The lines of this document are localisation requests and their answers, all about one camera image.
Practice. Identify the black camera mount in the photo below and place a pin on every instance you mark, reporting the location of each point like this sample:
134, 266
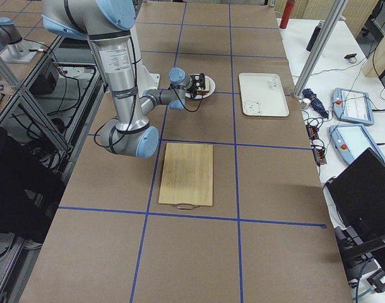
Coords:
354, 251

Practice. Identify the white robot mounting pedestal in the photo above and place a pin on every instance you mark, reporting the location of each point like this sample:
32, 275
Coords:
145, 79

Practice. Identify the wooden cutting board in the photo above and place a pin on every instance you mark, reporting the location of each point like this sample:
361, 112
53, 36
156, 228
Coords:
187, 176

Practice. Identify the black laptop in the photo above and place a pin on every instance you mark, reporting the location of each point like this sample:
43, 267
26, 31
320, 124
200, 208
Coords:
359, 194

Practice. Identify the teach pendant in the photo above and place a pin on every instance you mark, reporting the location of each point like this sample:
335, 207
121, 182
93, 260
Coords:
352, 106
352, 140

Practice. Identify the near teach pendant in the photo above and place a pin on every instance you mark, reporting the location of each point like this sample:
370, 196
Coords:
352, 140

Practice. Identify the folded blue umbrella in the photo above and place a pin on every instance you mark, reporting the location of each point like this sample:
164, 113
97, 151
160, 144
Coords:
316, 104

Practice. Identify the white round plate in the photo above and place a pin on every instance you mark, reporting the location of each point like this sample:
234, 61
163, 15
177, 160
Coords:
198, 97

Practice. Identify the black power strip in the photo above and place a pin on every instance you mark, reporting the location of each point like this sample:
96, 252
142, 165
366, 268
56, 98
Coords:
317, 145

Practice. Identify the black bottle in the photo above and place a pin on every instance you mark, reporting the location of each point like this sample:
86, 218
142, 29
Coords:
314, 36

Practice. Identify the bread slice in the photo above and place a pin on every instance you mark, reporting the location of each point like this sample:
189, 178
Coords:
207, 82

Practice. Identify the red bottle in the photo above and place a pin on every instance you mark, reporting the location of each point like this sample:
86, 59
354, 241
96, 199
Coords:
289, 5

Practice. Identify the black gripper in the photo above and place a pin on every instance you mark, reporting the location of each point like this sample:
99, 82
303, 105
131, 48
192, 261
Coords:
194, 89

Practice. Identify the cream bear serving tray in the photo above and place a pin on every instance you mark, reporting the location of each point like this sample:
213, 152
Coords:
262, 95

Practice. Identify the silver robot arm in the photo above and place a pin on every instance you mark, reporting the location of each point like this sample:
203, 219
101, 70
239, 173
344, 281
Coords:
107, 27
11, 38

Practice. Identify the aluminium frame post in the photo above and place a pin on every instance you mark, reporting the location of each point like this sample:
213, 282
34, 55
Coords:
319, 45

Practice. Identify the far teach pendant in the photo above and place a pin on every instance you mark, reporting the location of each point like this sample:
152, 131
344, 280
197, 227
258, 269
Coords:
352, 106

